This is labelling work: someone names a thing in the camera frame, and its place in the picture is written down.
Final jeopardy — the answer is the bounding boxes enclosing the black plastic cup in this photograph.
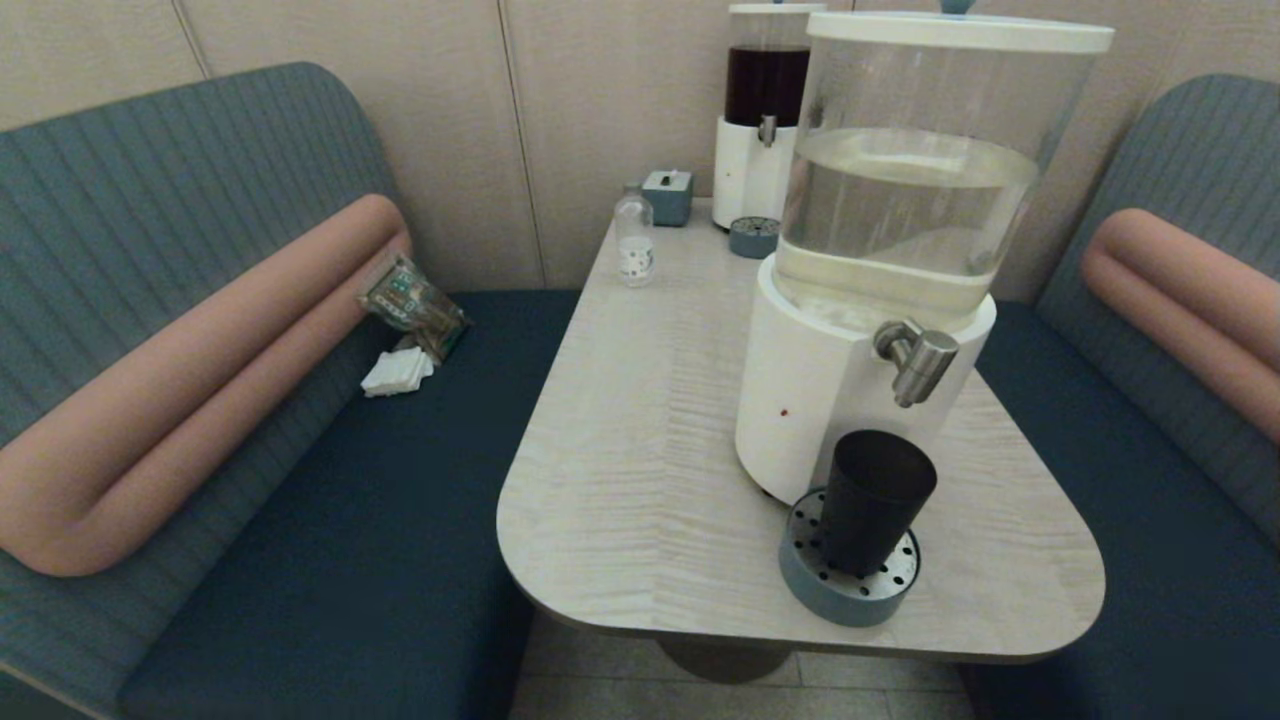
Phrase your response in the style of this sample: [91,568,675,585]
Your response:
[820,430,939,579]

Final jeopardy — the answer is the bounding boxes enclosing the clear plastic bottle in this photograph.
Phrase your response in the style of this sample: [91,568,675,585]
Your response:
[613,181,656,289]

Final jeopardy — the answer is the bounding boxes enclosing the blue tissue box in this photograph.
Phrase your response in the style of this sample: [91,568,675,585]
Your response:
[642,169,695,228]

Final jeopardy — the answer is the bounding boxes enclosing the small blue drip tray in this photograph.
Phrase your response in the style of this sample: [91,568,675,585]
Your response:
[728,216,782,260]

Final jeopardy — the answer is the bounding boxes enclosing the large clear water dispenser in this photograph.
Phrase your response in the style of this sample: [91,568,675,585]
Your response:
[735,12,1116,508]

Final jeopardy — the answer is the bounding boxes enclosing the dark drink dispenser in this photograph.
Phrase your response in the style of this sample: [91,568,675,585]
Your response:
[712,3,827,233]

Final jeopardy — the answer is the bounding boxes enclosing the clear snack packet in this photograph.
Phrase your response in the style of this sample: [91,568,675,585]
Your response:
[358,255,469,363]

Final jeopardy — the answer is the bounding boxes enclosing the white paper napkins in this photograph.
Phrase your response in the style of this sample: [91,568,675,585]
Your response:
[361,346,436,399]

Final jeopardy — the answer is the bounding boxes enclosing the large blue perforated drip tray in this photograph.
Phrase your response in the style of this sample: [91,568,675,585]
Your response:
[779,487,921,629]

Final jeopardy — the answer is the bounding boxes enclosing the steel dispenser tap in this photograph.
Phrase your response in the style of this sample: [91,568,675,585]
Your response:
[873,319,960,409]

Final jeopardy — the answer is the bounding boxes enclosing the teal ribbed booth sofa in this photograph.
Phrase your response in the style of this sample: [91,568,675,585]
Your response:
[0,62,581,720]
[960,73,1280,720]

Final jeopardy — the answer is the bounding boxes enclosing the pink bolster cushion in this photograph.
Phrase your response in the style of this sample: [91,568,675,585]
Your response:
[1082,208,1280,446]
[0,194,413,578]

